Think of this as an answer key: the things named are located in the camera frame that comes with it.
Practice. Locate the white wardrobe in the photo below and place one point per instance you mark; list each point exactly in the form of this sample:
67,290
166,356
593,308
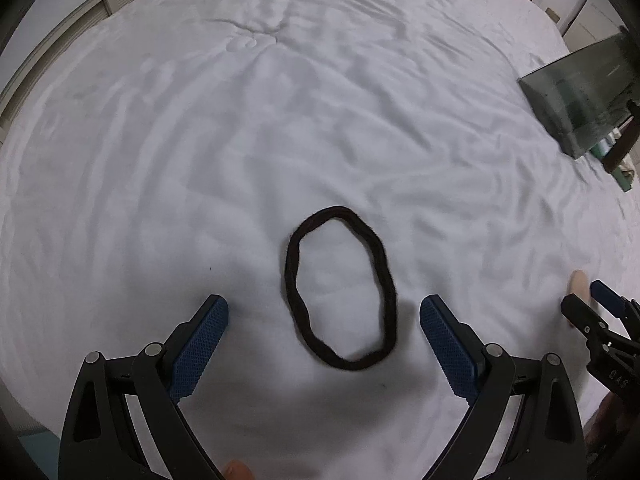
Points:
596,21

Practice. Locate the white bed sheet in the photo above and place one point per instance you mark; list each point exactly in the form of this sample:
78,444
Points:
172,150

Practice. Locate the beige makeup sponge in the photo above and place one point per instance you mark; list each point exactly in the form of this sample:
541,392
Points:
579,286

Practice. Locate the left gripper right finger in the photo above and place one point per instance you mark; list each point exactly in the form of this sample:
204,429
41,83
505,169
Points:
546,439

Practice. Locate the dark glass jar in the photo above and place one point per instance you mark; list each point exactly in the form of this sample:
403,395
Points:
581,98

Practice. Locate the black hair band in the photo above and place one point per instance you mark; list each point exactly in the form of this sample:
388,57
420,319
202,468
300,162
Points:
383,277

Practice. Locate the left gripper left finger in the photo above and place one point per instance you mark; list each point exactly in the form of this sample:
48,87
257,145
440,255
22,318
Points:
99,440

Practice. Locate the green shallow tray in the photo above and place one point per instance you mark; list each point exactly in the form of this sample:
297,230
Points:
625,171

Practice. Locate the person's left hand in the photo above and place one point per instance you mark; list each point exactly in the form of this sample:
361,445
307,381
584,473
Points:
236,470

